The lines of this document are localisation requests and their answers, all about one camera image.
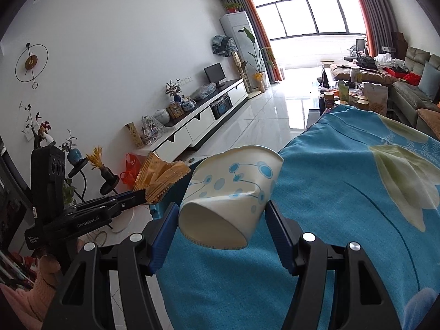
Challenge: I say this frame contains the orange grey curtain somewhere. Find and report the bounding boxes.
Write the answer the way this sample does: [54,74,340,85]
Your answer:
[348,0,401,57]
[223,0,284,83]

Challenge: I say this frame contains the yellow snack wrapper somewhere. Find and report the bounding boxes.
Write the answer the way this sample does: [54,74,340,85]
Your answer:
[132,151,191,203]

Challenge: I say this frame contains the white paper cup blue dots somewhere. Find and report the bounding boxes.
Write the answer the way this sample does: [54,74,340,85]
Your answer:
[178,145,284,250]

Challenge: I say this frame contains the black monitor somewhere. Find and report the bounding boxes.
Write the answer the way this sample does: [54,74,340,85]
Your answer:
[204,63,226,88]

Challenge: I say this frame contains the black office chair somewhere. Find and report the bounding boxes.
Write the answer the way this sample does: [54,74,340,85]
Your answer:
[344,38,368,63]

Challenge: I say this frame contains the white TV cabinet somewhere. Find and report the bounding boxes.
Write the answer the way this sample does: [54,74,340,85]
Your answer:
[136,78,249,160]

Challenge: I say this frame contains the blue plastic bin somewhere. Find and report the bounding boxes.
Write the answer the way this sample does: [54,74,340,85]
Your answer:
[148,202,166,221]

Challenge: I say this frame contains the blue floral blanket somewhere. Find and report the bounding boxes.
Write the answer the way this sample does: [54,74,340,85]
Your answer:
[156,105,440,330]

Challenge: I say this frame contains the grey blue cushion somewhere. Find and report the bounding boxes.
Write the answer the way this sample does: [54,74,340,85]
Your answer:
[417,60,440,102]

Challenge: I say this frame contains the plant in blue white vase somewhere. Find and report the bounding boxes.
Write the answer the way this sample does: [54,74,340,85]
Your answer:
[165,80,183,104]

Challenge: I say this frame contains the blue vase with green plant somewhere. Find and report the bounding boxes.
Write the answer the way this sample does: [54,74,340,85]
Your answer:
[60,131,83,166]

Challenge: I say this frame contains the grey green sofa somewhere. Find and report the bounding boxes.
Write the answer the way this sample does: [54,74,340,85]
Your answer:
[392,46,440,134]

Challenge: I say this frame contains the tall green leafy plant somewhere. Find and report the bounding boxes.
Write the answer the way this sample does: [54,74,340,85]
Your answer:
[241,26,277,90]

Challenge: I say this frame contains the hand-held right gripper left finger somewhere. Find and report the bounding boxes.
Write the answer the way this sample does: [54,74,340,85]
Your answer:
[41,202,179,330]

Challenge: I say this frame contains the red leaf branch decoration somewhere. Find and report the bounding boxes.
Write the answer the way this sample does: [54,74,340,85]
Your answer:
[19,101,52,145]

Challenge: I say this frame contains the person's left forearm pink sleeve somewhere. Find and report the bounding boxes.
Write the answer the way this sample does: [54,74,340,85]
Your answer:
[0,256,61,329]

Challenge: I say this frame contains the brown paper snack bag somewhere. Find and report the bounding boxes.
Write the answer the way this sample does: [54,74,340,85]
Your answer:
[362,82,389,116]

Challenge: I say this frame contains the beige paper box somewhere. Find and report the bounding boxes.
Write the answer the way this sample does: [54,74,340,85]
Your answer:
[124,122,144,148]

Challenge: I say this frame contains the blue patterned cloth cover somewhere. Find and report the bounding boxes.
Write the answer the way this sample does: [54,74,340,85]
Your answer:
[211,34,239,57]

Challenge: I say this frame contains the white ceramic pot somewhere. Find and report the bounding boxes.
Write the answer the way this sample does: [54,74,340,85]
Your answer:
[153,109,171,126]

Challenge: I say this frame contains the clear plastic bag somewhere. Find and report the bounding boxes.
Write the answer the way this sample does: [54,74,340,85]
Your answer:
[190,82,216,101]

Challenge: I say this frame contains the white standing air conditioner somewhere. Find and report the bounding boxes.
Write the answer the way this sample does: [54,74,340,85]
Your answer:
[220,11,267,92]

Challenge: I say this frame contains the orange plastic bag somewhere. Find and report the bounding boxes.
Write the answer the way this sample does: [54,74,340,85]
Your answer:
[120,153,141,190]

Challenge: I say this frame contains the clear plastic toy box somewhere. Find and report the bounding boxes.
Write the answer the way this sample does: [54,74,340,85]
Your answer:
[141,115,166,145]

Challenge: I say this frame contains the large window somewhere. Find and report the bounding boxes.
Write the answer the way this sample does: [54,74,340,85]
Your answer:
[256,0,367,40]

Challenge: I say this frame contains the brown sofa seat mat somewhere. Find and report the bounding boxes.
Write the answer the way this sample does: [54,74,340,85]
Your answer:
[417,108,440,134]

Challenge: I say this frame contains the yellow wheat in dark vase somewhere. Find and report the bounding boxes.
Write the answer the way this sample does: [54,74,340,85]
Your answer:
[86,146,114,181]

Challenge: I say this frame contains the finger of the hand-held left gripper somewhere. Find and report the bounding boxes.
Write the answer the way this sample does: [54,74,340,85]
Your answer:
[100,189,153,207]
[110,203,147,218]

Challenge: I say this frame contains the brown ottoman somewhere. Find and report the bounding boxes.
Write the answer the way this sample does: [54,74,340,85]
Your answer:
[329,62,396,85]

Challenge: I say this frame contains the framed picture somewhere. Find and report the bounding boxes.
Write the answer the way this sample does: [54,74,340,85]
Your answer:
[167,103,186,120]

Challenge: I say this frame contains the yellow flowers in vase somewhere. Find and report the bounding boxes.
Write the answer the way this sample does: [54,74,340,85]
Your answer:
[252,71,266,92]

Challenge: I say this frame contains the round wire wall clock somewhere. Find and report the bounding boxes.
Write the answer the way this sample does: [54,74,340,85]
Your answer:
[15,43,49,90]

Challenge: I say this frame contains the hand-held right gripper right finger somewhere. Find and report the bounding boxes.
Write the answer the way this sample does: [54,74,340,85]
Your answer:
[265,200,401,330]

